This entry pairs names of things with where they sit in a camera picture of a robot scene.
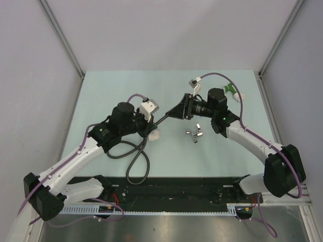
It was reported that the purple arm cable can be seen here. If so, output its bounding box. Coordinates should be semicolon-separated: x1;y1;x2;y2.
17;94;149;225
196;72;303;200

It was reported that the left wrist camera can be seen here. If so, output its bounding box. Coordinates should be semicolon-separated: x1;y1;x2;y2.
139;99;159;122

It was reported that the chrome metal faucet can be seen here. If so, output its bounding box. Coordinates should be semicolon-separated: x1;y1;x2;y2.
186;124;203;143

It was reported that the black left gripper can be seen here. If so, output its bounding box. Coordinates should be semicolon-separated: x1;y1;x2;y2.
120;107;157;139

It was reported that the slotted cable duct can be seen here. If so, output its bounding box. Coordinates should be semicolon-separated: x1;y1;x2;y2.
60;204;238;216

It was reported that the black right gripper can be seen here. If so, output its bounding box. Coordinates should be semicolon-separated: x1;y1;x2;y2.
166;93;216;120

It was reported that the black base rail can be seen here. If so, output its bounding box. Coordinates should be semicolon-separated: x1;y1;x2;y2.
98;176;257;204

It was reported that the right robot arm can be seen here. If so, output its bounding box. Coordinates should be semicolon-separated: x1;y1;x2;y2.
185;88;306;202

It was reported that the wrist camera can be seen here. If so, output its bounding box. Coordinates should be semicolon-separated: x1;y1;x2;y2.
189;77;201;96
139;99;159;122

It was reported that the right aluminium frame post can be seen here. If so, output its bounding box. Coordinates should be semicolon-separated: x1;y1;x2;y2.
258;0;311;79

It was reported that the aluminium frame post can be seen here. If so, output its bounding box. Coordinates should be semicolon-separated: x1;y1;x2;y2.
258;0;311;79
37;0;85;80

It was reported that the white pipe elbow fitting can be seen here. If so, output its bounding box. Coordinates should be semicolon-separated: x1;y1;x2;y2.
148;130;160;141

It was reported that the green faucet with white elbow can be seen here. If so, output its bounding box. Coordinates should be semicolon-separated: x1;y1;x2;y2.
223;83;245;102

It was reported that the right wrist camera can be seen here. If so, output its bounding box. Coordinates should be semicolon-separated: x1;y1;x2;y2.
189;77;201;96

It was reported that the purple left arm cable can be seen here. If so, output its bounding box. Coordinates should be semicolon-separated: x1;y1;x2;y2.
17;94;149;225

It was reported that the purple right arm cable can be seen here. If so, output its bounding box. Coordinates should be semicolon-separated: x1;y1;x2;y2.
196;72;303;200

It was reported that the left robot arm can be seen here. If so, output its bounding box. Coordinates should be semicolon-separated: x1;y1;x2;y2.
19;97;186;221

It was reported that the left aluminium frame post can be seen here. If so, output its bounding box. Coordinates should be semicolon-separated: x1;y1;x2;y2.
37;0;85;80

